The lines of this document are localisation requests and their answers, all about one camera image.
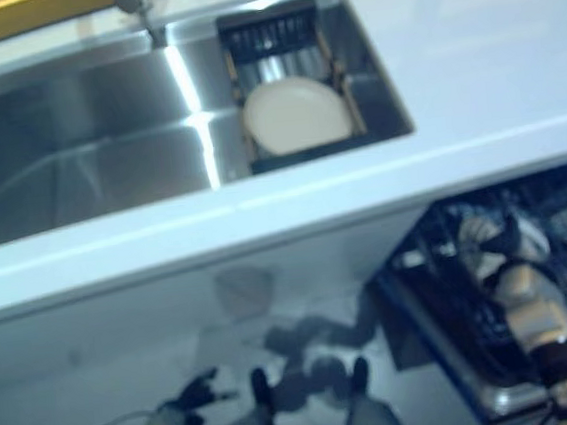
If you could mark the white glossy cabinet door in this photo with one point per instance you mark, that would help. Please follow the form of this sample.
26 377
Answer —
320 279
74 333

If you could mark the stainless steel sink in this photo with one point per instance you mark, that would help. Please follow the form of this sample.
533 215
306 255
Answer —
81 141

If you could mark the cream round plate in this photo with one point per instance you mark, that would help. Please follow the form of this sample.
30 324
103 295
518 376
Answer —
294 116
473 232

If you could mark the black sink dish rack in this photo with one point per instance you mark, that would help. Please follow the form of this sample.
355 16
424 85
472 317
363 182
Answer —
265 23

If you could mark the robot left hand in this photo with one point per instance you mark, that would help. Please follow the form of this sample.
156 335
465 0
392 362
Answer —
175 419

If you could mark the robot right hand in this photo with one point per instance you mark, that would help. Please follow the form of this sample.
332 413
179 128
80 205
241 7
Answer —
505 244

